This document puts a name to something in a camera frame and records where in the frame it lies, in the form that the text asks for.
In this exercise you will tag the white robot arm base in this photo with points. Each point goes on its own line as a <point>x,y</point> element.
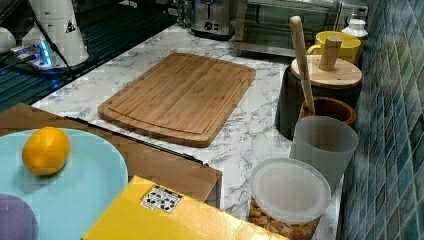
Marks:
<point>55,41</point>

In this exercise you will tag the silver toaster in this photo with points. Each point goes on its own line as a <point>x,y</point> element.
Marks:
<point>215,18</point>

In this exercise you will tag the silver toaster oven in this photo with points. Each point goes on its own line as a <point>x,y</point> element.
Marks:
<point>262,26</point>

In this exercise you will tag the bamboo cutting board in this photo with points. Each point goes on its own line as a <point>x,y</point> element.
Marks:
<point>184,99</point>

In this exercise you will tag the wooden tray box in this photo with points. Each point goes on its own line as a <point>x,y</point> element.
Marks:
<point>180,172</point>

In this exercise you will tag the plastic food container with lid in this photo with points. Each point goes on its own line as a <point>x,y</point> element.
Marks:
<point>288,197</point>

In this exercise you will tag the yellow cardboard box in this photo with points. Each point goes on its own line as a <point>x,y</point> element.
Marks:
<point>145,210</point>

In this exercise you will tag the translucent plastic cup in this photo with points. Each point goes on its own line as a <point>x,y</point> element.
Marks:
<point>326,144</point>

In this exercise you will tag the brown wooden cup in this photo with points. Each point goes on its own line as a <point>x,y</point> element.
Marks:
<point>334,108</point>

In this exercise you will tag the black canister with wooden lid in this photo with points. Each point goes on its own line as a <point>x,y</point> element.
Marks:
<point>342,83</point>

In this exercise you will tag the yellow mug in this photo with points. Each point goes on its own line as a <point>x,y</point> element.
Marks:
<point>349,50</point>

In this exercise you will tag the light blue plate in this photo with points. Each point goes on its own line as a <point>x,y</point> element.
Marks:
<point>67,203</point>

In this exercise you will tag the yellow lemon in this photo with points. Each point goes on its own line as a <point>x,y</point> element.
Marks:
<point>46,151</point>

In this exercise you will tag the purple object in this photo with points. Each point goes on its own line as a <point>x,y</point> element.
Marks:
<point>17,220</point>

